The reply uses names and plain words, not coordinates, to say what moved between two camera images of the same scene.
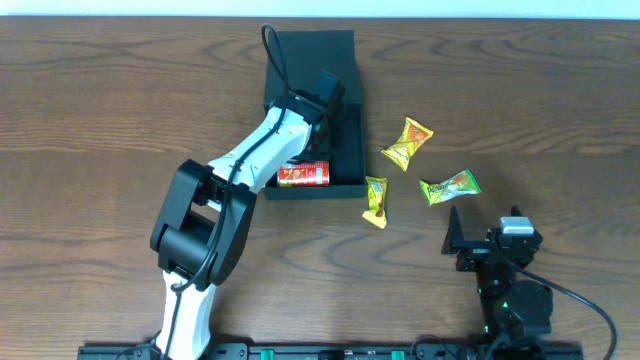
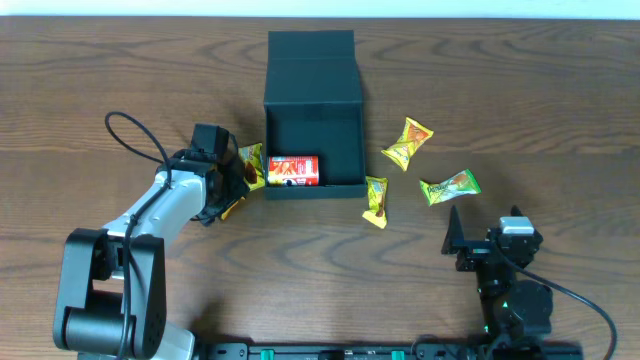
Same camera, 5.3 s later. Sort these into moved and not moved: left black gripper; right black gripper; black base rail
Moved: left black gripper
Not moved: right black gripper; black base rail
